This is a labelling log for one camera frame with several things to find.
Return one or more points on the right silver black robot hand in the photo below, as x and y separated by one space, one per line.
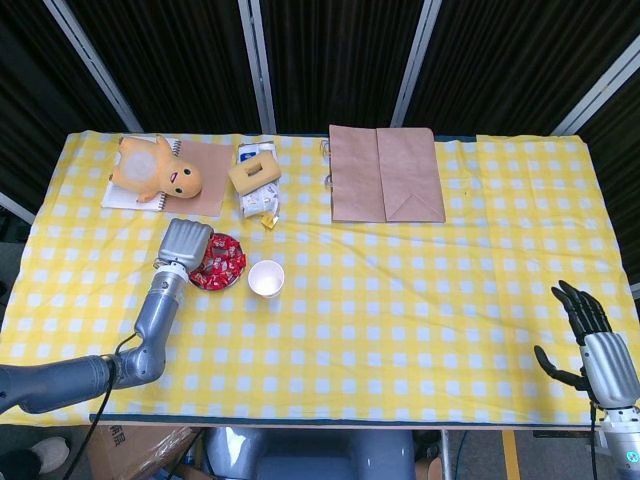
607 370

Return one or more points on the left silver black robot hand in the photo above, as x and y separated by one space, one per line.
185 245

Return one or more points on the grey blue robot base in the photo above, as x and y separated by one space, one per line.
310 455

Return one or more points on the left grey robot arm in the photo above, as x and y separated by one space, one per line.
155 315

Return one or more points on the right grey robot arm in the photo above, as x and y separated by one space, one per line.
625 450

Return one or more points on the red wrapped candy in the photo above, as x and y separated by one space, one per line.
215 280
218 245
236 261

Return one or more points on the round metal plate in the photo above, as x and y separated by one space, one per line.
235 285

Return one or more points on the white spiral notebook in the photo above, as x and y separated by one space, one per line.
122 200

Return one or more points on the yellow plush toy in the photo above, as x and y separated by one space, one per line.
160 170

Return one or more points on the white snack packet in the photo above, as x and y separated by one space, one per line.
255 202

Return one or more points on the white paper cup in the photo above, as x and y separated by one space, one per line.
265 280

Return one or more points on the small yellow wrapper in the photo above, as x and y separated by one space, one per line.
270 221

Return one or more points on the yellow sponge with slot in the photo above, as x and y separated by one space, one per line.
267 175

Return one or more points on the metal table leg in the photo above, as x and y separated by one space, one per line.
445 452

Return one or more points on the yellow white checkered tablecloth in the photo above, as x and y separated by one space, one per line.
350 325

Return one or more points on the black pleated curtain panel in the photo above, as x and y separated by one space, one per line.
620 150
175 60
340 60
510 60
30 100

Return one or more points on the brown paper bag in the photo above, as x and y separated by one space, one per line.
380 180

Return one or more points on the brown cardboard box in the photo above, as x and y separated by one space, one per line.
135 455

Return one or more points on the table with dark edge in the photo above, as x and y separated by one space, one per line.
350 420

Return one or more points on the white shoe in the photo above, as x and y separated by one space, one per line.
50 452

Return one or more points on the grey aluminium partition post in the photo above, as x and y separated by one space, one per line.
419 65
600 96
636 292
257 65
94 65
15 206

